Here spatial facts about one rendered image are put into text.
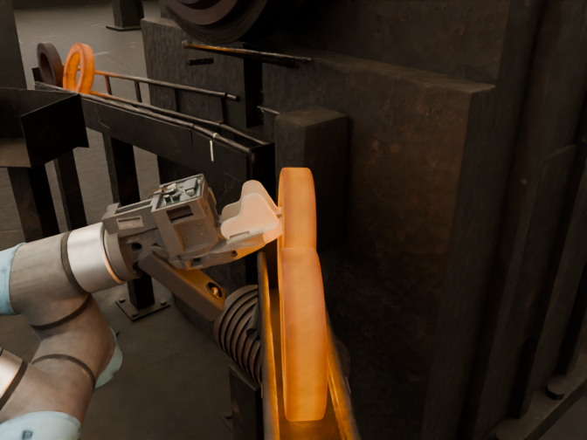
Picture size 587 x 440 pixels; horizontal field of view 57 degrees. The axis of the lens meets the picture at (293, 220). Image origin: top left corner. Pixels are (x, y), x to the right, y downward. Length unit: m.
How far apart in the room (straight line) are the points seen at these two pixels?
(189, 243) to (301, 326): 0.22
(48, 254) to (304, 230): 0.28
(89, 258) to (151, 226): 0.07
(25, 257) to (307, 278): 0.34
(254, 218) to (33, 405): 0.28
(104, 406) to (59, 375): 0.89
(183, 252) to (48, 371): 0.18
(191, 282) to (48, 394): 0.18
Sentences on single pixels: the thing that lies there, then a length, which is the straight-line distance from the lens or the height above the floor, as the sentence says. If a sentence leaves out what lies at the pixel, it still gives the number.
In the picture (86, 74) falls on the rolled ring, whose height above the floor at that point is 0.69.
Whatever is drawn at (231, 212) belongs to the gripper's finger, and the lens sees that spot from 0.63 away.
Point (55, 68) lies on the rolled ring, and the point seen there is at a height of 0.68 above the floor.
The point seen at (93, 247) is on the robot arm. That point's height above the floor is 0.75.
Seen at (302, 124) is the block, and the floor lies 0.80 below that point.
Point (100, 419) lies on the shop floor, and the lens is 1.49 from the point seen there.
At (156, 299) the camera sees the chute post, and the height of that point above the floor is 0.01.
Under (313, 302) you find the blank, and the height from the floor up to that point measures 0.79.
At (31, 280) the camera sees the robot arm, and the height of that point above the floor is 0.71.
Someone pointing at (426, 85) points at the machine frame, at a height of 0.87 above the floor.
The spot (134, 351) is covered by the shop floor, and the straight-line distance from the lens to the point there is 1.66.
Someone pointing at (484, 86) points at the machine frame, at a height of 0.87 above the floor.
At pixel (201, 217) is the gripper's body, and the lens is 0.58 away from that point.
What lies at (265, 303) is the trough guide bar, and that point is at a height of 0.69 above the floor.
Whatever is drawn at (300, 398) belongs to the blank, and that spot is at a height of 0.72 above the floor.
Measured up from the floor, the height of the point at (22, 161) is 0.61.
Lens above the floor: 1.04
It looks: 27 degrees down
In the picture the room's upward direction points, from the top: straight up
